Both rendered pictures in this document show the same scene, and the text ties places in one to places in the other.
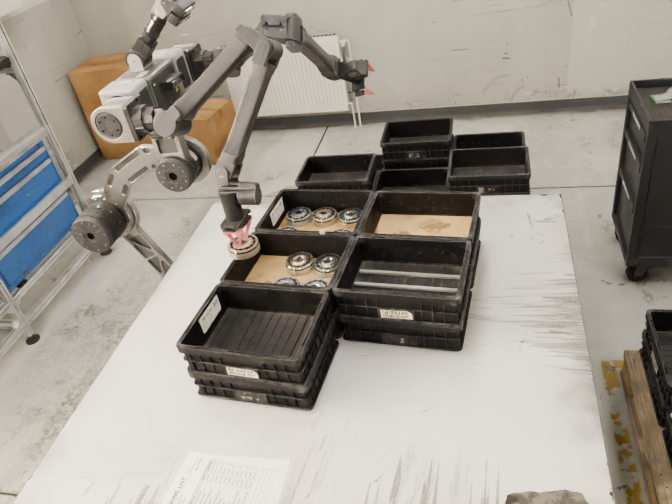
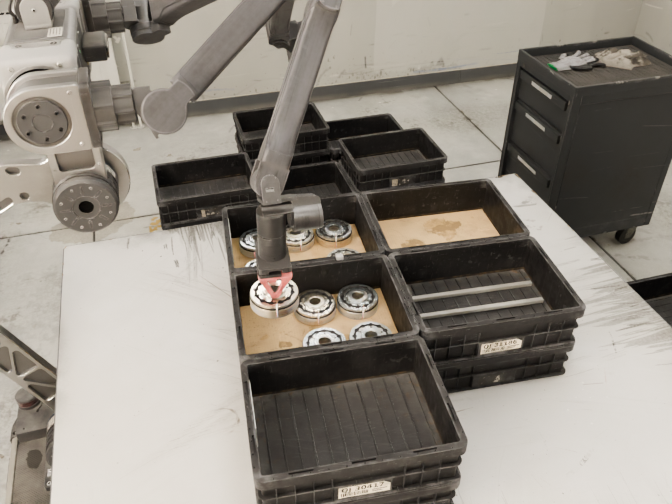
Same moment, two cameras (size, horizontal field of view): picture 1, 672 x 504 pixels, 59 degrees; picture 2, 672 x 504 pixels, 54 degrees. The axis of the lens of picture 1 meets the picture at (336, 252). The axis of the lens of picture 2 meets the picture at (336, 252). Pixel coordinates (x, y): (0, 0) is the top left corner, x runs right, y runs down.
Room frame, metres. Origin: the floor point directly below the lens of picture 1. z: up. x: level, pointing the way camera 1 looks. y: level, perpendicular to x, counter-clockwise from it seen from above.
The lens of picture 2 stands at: (0.68, 0.79, 1.95)
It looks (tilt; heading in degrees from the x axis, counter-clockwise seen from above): 37 degrees down; 325
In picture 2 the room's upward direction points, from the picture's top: straight up
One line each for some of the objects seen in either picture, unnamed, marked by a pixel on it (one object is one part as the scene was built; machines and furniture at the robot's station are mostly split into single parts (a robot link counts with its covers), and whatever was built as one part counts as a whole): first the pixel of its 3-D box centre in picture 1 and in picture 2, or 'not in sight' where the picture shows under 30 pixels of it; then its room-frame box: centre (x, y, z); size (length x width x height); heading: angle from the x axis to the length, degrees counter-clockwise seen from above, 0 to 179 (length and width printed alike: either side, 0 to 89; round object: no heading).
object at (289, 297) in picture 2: (243, 243); (274, 292); (1.62, 0.29, 1.04); 0.10 x 0.10 x 0.01
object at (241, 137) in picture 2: (419, 164); (282, 162); (3.12, -0.59, 0.37); 0.40 x 0.30 x 0.45; 72
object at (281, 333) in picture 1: (258, 332); (347, 421); (1.37, 0.28, 0.87); 0.40 x 0.30 x 0.11; 67
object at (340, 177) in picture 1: (342, 202); (210, 221); (2.86, -0.09, 0.37); 0.40 x 0.30 x 0.45; 72
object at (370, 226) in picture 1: (421, 227); (440, 230); (1.76, -0.32, 0.87); 0.40 x 0.30 x 0.11; 67
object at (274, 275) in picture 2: (237, 232); (273, 276); (1.61, 0.30, 1.09); 0.07 x 0.07 x 0.09; 66
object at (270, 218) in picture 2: (230, 196); (274, 220); (1.62, 0.29, 1.22); 0.07 x 0.06 x 0.07; 71
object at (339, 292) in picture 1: (403, 267); (481, 283); (1.49, -0.20, 0.92); 0.40 x 0.30 x 0.02; 67
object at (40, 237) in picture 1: (27, 213); not in sight; (3.03, 1.67, 0.60); 0.72 x 0.03 x 0.56; 162
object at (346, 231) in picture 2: (350, 215); (333, 229); (1.95, -0.08, 0.86); 0.10 x 0.10 x 0.01
